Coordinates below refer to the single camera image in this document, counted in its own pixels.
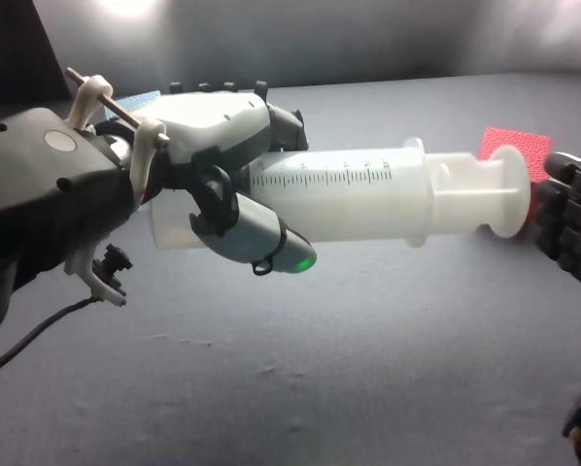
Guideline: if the large translucent plastic syringe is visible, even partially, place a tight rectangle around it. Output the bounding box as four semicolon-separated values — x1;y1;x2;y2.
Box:
149;137;533;250

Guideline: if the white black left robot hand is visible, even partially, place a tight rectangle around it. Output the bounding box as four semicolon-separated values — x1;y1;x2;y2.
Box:
134;80;318;278

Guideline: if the thin black cable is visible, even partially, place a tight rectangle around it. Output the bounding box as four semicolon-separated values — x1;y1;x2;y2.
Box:
0;296;100;384

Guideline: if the light blue textured block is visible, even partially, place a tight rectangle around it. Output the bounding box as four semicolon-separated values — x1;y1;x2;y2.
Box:
103;89;163;120

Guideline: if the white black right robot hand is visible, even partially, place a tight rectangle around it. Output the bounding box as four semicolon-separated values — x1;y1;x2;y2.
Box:
530;150;581;295

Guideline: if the grey table cloth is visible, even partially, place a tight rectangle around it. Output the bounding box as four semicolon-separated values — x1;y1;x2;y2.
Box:
0;72;581;466

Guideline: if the dark background panel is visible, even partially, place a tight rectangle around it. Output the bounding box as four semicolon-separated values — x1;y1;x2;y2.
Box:
0;0;73;106

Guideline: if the red textured cube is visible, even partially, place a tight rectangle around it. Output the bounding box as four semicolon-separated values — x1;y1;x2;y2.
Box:
474;126;553;239

